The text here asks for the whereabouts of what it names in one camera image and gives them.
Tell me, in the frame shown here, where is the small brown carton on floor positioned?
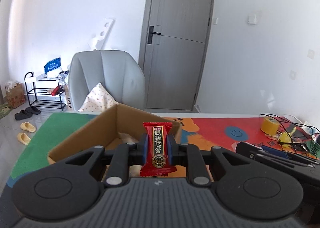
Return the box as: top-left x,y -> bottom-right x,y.
5,81 -> 25,108

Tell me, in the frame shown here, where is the colourful cartoon table mat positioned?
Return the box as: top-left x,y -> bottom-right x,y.
4,113 -> 320,193

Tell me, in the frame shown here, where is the black metal shoe rack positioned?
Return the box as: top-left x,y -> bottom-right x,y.
24,72 -> 66,112

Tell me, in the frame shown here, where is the brown SF paper bag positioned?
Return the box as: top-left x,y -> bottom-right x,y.
64,85 -> 73,111

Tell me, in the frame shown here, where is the yellow slipper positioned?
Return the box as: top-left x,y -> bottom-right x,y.
20,122 -> 36,133
17,132 -> 31,146

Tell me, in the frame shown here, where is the grey interior door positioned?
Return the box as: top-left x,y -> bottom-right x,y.
139,0 -> 214,111

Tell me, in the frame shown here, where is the black cables tangle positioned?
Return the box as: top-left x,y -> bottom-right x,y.
260,113 -> 320,155

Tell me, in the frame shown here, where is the black slipper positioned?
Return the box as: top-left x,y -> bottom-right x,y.
14,110 -> 33,121
25,106 -> 41,115

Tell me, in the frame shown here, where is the yellow toy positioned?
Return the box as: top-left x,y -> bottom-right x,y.
278,132 -> 291,143

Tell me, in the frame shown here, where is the black door handle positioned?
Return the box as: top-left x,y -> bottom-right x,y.
147,26 -> 161,45

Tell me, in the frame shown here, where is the grey upholstered armchair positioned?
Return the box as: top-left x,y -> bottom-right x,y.
68,50 -> 145,111

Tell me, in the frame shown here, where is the white foam packing piece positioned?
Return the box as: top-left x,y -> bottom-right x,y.
87,17 -> 115,51

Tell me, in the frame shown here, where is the blue plastic bag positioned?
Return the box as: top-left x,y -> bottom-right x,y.
44,58 -> 61,74

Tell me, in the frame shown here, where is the yellow tape roll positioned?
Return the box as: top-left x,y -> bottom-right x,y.
260,116 -> 280,135

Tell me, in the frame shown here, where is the green floor mat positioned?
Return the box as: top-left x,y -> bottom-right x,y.
0,104 -> 12,119

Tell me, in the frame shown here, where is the brown cardboard box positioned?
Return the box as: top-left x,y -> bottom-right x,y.
47,104 -> 182,164

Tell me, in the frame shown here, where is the red object on rack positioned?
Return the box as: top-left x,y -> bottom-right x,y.
50,85 -> 61,97

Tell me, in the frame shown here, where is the cream dotted cushion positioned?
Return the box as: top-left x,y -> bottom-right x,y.
78,82 -> 118,113

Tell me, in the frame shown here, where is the white wall switch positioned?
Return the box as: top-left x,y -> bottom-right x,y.
247,14 -> 258,25

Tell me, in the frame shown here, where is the red candy packet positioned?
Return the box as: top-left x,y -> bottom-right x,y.
140,122 -> 177,177

